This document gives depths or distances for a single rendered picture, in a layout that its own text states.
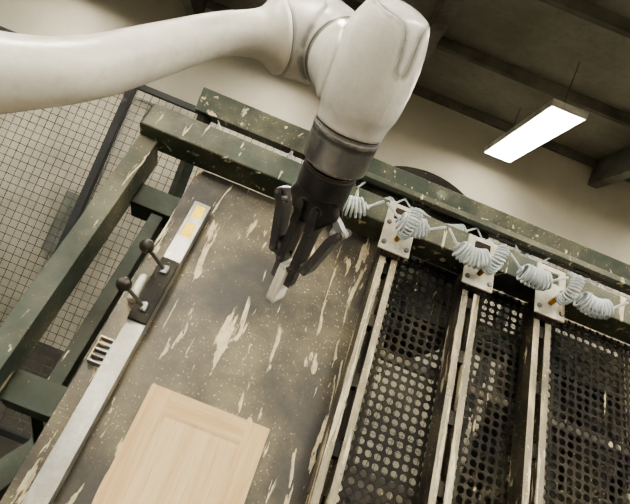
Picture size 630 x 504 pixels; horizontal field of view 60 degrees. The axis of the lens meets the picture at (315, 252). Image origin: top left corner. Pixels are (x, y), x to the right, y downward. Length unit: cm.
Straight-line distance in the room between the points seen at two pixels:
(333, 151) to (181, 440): 91
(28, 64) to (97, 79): 6
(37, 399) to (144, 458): 30
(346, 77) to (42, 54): 31
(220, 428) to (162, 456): 15
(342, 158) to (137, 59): 26
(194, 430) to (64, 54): 102
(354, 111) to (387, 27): 10
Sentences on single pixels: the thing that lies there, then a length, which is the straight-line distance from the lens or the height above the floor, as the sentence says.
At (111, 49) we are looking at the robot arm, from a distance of 59.
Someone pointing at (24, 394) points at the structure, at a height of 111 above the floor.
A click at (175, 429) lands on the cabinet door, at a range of 141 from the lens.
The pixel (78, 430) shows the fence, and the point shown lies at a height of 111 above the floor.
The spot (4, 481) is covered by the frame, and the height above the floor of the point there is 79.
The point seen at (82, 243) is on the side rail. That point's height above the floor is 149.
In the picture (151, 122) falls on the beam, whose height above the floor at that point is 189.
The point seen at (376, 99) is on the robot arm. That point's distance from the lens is 65.
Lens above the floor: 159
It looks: 4 degrees up
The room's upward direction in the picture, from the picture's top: 22 degrees clockwise
